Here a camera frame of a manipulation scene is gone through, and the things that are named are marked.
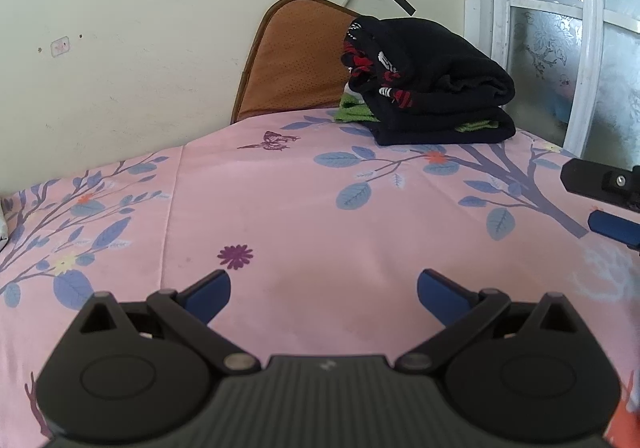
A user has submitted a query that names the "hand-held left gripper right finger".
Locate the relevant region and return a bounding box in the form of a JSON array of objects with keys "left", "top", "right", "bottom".
[{"left": 397, "top": 269, "right": 576, "bottom": 374}]

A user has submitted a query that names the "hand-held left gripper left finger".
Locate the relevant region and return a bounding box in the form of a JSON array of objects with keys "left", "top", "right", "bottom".
[{"left": 75, "top": 269, "right": 262, "bottom": 374}]

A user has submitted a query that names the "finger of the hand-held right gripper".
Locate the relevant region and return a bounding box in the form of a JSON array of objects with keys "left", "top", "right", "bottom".
[
  {"left": 560, "top": 158, "right": 640, "bottom": 214},
  {"left": 587, "top": 210, "right": 640, "bottom": 250}
]

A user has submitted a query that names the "black red white patterned sweater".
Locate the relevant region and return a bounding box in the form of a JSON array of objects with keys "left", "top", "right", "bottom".
[{"left": 340, "top": 15, "right": 516, "bottom": 120}]

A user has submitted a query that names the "pink floral bedsheet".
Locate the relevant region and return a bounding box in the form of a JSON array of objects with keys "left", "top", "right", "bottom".
[{"left": 0, "top": 103, "right": 640, "bottom": 448}]

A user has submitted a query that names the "dark navy folded garment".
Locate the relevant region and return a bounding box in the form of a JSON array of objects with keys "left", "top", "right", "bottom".
[{"left": 367, "top": 98, "right": 517, "bottom": 147}]

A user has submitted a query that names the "green folded garment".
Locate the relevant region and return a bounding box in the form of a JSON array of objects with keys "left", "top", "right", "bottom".
[{"left": 334, "top": 93, "right": 501, "bottom": 134}]

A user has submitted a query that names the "white cloth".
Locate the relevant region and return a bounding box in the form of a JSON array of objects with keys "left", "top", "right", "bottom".
[{"left": 0, "top": 198, "right": 12, "bottom": 251}]

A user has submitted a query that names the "brown cushion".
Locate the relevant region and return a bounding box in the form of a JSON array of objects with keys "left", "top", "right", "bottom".
[{"left": 230, "top": 0, "right": 365, "bottom": 126}]

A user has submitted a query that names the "white window frame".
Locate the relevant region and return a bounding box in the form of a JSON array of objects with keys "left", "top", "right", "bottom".
[{"left": 462, "top": 0, "right": 640, "bottom": 160}]

